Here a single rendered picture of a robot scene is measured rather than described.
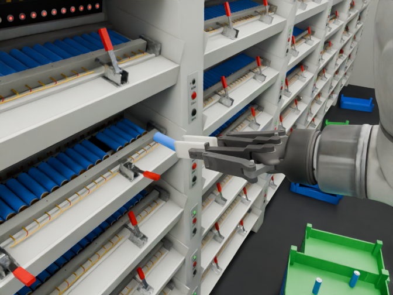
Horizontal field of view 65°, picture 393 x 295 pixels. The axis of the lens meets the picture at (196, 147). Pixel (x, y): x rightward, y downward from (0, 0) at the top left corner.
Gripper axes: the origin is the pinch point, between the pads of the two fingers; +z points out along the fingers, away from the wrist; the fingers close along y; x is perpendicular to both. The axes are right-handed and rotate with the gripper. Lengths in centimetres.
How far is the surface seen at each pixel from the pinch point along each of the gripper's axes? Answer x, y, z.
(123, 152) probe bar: -2.8, 0.3, 20.0
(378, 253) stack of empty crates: -84, 77, -21
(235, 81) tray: -4, 58, 23
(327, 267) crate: -66, 45, -9
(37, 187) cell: -1.4, -17.2, 23.4
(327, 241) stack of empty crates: -83, 75, -2
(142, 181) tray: -9.2, 0.0, 16.3
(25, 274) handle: -6.3, -28.0, 10.8
